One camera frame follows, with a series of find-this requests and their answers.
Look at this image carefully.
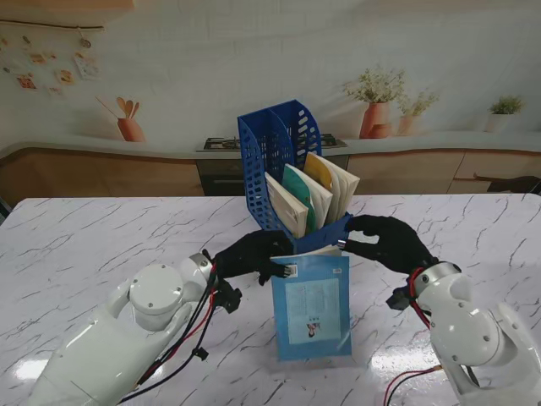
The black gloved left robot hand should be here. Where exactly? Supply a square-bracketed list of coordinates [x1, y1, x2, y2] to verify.
[213, 230, 292, 287]

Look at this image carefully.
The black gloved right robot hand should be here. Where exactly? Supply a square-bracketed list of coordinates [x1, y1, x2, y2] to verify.
[336, 214, 439, 276]

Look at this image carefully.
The tan paperback book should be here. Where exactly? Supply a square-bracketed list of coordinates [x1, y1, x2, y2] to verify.
[264, 171, 309, 239]

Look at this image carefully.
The light blue paperback book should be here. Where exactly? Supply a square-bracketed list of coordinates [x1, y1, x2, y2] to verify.
[270, 248, 353, 361]

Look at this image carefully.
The teal illustrated paperback book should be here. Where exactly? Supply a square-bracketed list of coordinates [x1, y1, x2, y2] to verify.
[281, 163, 335, 234]

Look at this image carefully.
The yellow and white book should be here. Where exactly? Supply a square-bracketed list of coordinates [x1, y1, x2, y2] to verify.
[303, 151, 361, 223]

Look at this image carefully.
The blue plastic file holder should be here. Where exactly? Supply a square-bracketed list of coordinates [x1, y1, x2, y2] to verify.
[237, 99, 354, 259]

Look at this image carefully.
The printed kitchen backdrop banner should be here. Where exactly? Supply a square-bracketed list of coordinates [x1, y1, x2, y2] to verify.
[0, 0, 541, 200]

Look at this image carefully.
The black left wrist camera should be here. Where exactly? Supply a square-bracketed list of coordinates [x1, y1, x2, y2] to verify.
[217, 281, 243, 314]

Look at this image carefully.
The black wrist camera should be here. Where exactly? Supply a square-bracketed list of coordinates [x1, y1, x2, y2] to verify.
[385, 286, 412, 312]
[217, 281, 243, 314]

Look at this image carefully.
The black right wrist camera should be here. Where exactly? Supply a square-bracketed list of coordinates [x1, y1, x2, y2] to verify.
[385, 286, 412, 312]

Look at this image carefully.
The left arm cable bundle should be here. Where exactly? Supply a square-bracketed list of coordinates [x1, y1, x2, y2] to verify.
[117, 261, 225, 403]

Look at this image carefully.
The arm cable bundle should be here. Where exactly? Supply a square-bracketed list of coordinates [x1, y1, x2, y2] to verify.
[382, 268, 481, 406]
[117, 261, 225, 403]

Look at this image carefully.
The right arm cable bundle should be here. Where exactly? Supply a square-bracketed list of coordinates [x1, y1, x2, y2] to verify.
[382, 268, 481, 406]

